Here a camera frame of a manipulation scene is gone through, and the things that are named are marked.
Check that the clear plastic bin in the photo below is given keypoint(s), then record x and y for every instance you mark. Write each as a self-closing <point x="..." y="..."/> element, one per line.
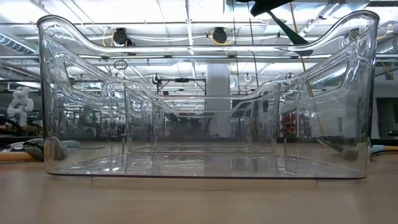
<point x="267" y="124"/>
<point x="199" y="168"/>

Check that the silver ventilation duct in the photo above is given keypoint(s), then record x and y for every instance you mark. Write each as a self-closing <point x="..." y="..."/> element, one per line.
<point x="15" y="45"/>

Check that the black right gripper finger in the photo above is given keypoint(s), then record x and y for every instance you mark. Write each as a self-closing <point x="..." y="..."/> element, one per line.
<point x="264" y="5"/>
<point x="295" y="40"/>

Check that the white building column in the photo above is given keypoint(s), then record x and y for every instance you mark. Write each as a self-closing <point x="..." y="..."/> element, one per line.
<point x="218" y="77"/>

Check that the black table frame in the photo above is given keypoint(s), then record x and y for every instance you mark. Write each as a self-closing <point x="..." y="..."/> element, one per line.
<point x="6" y="138"/>

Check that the white robot figure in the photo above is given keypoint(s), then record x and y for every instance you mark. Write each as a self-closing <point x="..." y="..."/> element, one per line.
<point x="20" y="105"/>

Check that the black overhead rig frame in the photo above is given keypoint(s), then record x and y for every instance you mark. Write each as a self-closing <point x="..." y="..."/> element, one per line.
<point x="182" y="80"/>

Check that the black ceiling-mounted device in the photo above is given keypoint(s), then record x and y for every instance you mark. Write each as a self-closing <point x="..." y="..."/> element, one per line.
<point x="119" y="36"/>
<point x="219" y="35"/>

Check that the red background object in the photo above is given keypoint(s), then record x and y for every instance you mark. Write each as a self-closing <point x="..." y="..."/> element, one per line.
<point x="289" y="124"/>

